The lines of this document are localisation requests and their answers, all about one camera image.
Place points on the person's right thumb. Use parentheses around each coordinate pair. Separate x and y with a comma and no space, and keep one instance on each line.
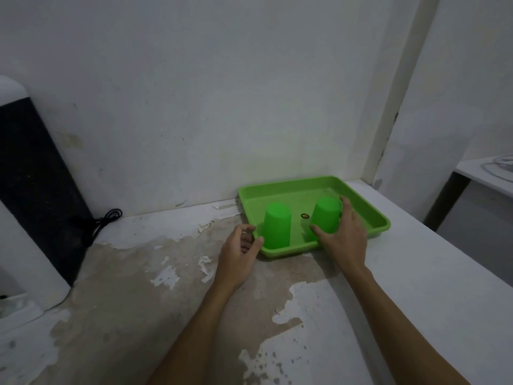
(320,233)

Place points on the green plastic cup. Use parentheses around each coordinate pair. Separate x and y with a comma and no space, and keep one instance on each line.
(277,228)
(325,214)

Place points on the white and black appliance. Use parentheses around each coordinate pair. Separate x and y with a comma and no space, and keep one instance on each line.
(32,188)

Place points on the person's left hand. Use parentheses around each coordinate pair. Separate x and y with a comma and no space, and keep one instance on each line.
(232,262)

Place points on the person's right forearm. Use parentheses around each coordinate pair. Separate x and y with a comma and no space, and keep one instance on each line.
(396,328)

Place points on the person's left forearm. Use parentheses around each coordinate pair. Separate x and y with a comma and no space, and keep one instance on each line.
(200,332)

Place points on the person's right hand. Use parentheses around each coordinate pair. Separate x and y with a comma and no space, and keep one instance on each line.
(348,240)

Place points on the green plastic tray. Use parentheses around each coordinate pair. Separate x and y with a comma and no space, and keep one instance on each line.
(360,214)

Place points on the person's left thumb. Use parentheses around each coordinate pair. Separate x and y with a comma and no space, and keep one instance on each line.
(257,246)

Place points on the white side table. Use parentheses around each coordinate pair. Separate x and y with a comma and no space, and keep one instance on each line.
(485,172)

